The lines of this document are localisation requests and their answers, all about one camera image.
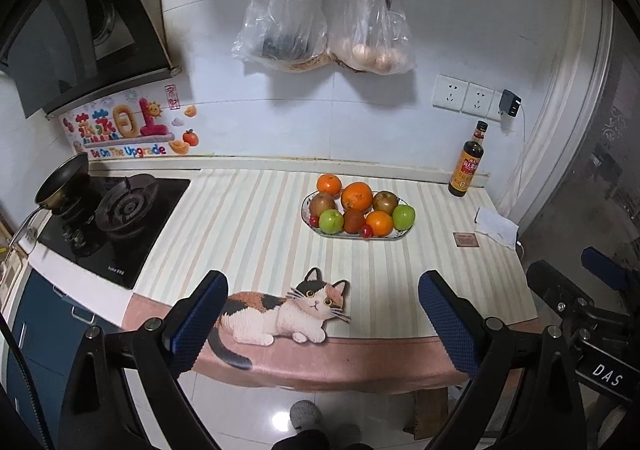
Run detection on green apple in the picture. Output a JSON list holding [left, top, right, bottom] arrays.
[[392, 204, 416, 231], [319, 209, 344, 235]]

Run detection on small orange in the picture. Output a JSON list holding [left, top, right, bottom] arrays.
[[366, 211, 394, 237], [316, 174, 343, 197]]

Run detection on brown pear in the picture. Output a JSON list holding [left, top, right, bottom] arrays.
[[372, 190, 398, 215], [309, 192, 335, 217]]

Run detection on dark red orange fruit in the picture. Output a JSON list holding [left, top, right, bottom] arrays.
[[343, 209, 366, 235]]

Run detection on large orange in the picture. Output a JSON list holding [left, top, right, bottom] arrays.
[[341, 181, 373, 213]]

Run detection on blue kitchen cabinet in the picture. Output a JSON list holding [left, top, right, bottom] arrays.
[[12, 270, 119, 442]]

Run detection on white crumpled paper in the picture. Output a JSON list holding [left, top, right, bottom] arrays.
[[474, 207, 518, 250]]

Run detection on small brown square coaster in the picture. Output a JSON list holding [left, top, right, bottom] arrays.
[[454, 233, 480, 249]]

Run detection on dark soy sauce bottle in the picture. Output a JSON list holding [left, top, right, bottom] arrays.
[[448, 121, 488, 197]]

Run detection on black gas stove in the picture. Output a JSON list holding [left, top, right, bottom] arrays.
[[38, 174, 190, 290]]

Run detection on black plug adapter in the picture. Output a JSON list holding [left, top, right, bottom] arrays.
[[499, 90, 522, 118]]

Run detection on striped cat table mat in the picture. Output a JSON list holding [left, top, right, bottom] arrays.
[[122, 169, 539, 394]]

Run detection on small black frying pan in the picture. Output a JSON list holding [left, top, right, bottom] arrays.
[[8, 152, 90, 251]]

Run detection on floral glass oval plate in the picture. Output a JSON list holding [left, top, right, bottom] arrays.
[[300, 191, 413, 241]]

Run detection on clear plastic bag with eggs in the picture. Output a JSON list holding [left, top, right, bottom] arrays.
[[329, 0, 416, 76]]

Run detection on clear plastic bag dark contents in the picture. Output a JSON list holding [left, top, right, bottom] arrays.
[[231, 0, 330, 73]]

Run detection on black range hood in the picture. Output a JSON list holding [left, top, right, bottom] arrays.
[[1, 0, 178, 117]]

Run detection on white wall socket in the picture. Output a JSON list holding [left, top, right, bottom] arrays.
[[432, 74, 469, 112], [461, 83, 495, 118]]

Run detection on colourful wall sticker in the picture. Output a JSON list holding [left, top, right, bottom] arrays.
[[58, 83, 204, 160]]

